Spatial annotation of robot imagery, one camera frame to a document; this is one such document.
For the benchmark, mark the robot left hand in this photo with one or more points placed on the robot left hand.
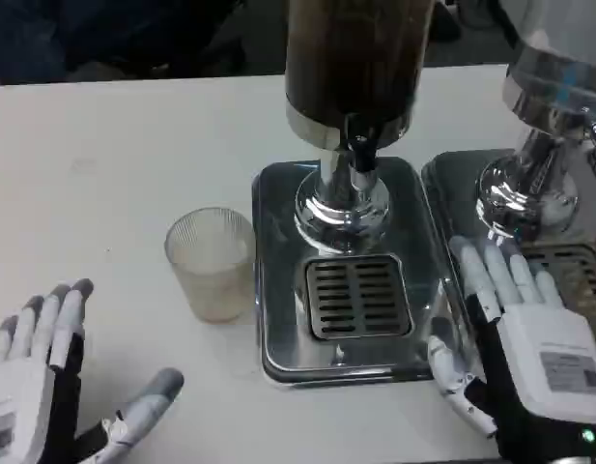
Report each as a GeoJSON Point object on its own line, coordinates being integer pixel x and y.
{"type": "Point", "coordinates": [32, 386]}

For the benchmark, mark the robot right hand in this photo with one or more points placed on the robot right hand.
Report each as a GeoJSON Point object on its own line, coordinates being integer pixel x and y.
{"type": "Point", "coordinates": [534, 348]}

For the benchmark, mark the slotted drip grid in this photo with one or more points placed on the slotted drip grid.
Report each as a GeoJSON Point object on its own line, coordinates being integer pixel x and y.
{"type": "Point", "coordinates": [575, 275]}
{"type": "Point", "coordinates": [358, 296]}

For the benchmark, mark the steel drip tray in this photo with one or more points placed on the steel drip tray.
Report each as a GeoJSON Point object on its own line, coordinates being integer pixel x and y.
{"type": "Point", "coordinates": [471, 203]}
{"type": "Point", "coordinates": [346, 309]}

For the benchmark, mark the clear ribbed glass cup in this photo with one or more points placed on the clear ribbed glass cup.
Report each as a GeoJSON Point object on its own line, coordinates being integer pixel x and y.
{"type": "Point", "coordinates": [211, 265]}

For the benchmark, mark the black dispenser tap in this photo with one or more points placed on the black dispenser tap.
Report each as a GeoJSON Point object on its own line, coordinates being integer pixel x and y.
{"type": "Point", "coordinates": [362, 153]}

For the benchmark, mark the dark drink dispenser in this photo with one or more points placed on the dark drink dispenser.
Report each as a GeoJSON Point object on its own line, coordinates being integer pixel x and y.
{"type": "Point", "coordinates": [351, 121]}

